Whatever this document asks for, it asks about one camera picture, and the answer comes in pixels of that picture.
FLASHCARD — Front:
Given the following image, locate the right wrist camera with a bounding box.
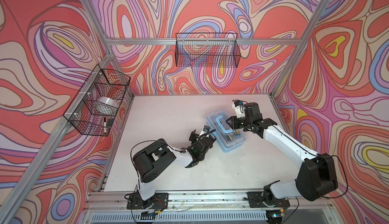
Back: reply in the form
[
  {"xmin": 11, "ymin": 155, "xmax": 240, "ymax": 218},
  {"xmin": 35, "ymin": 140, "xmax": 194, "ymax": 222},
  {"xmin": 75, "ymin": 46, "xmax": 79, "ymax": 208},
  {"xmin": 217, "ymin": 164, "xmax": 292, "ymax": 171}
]
[{"xmin": 232, "ymin": 99, "xmax": 245, "ymax": 118}]

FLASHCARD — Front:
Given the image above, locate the wire basket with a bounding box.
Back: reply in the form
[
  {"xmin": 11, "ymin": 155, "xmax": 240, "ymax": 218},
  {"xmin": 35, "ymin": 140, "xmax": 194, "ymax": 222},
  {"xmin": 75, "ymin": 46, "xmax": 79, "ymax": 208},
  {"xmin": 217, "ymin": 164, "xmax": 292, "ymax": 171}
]
[
  {"xmin": 63, "ymin": 65, "xmax": 131, "ymax": 137},
  {"xmin": 175, "ymin": 32, "xmax": 241, "ymax": 68}
]

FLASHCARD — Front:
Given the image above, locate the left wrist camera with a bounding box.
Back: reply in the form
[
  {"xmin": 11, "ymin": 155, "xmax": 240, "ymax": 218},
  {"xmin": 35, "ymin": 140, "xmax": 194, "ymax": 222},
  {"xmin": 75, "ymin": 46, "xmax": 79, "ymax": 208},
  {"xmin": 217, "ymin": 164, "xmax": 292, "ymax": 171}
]
[{"xmin": 202, "ymin": 125, "xmax": 210, "ymax": 134}]

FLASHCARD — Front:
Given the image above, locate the blue plastic tool box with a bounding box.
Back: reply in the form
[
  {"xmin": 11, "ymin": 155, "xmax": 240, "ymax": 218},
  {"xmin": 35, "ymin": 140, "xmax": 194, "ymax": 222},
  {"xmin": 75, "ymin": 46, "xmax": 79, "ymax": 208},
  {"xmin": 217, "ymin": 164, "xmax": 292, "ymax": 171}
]
[{"xmin": 206, "ymin": 111, "xmax": 246, "ymax": 153}]

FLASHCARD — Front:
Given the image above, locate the left wire basket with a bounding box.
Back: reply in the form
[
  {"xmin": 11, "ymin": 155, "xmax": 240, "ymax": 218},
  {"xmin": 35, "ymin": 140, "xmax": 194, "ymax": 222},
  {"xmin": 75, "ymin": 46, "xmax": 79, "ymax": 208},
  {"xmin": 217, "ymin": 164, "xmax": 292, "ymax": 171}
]
[{"xmin": 63, "ymin": 65, "xmax": 131, "ymax": 137}]

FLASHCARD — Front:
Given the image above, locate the silver tape roll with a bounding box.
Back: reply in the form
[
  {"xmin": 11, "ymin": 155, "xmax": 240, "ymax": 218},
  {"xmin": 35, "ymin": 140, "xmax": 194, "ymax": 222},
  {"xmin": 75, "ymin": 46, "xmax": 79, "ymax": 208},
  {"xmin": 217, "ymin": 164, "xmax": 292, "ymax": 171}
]
[{"xmin": 97, "ymin": 96, "xmax": 119, "ymax": 108}]

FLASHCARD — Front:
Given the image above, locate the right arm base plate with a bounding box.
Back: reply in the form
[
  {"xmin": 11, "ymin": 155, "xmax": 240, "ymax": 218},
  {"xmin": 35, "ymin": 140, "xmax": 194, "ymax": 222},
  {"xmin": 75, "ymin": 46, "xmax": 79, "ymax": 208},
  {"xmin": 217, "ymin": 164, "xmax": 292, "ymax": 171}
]
[{"xmin": 244, "ymin": 192, "xmax": 290, "ymax": 209}]

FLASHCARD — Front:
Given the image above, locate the aluminium front rail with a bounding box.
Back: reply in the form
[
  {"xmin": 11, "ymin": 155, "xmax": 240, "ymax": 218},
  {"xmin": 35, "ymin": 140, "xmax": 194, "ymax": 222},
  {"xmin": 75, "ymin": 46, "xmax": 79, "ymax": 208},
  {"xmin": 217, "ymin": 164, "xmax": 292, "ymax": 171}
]
[{"xmin": 78, "ymin": 189, "xmax": 342, "ymax": 224}]

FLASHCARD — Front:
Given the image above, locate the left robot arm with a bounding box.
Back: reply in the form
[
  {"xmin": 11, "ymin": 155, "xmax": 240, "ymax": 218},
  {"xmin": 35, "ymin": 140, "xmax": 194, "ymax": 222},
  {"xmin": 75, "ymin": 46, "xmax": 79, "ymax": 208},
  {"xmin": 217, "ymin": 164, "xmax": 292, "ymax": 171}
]
[{"xmin": 131, "ymin": 125, "xmax": 216, "ymax": 203}]

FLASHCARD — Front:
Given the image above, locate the back wire basket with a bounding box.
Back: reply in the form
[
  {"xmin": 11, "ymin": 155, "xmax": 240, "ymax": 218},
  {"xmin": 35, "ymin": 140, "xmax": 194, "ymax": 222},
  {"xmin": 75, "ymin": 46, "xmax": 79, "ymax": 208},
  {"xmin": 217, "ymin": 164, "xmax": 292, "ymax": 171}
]
[{"xmin": 175, "ymin": 32, "xmax": 241, "ymax": 68}]

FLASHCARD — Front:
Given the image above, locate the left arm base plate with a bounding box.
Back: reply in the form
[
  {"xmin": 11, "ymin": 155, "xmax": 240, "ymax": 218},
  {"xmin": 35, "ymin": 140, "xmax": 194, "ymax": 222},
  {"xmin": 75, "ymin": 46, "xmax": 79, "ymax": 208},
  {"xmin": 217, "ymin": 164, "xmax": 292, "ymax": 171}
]
[{"xmin": 124, "ymin": 192, "xmax": 169, "ymax": 211}]

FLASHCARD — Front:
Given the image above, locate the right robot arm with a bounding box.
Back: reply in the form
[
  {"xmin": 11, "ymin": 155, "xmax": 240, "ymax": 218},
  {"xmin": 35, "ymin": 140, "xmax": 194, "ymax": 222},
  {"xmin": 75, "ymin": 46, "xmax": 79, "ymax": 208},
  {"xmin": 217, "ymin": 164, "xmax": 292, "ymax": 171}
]
[{"xmin": 226, "ymin": 100, "xmax": 338, "ymax": 207}]

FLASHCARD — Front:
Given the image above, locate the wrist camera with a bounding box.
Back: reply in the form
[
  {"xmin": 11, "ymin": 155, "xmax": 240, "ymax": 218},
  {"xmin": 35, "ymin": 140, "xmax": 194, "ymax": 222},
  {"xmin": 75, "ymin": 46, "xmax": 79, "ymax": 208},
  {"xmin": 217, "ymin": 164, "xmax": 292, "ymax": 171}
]
[
  {"xmin": 202, "ymin": 125, "xmax": 210, "ymax": 134},
  {"xmin": 232, "ymin": 99, "xmax": 245, "ymax": 118}
]

